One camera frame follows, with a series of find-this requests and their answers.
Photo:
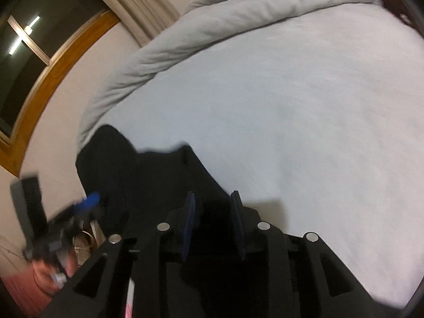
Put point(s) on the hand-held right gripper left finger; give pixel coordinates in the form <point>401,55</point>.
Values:
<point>188,225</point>

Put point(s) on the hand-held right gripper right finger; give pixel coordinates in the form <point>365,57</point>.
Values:
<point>237,225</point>

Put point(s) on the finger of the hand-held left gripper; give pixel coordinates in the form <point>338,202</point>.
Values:
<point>86,202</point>
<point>28,198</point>

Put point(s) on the black pants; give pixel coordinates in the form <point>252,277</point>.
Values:
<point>132,179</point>

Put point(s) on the person's left forearm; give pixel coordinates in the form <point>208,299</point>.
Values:
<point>18,296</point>

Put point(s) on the person's left hand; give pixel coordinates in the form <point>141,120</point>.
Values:
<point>49,276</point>

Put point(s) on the beige slipper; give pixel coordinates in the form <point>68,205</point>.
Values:
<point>86,243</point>

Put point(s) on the white bed sheet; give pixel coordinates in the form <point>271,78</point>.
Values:
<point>281,122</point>

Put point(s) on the wooden framed window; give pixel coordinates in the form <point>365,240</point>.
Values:
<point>36,33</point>

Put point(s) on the grey duvet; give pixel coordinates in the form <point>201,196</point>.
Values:
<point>205,26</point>

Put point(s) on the beige curtain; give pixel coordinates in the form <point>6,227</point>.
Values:
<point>139,3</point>

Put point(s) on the dark wooden headboard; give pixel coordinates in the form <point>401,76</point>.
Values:
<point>402,0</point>

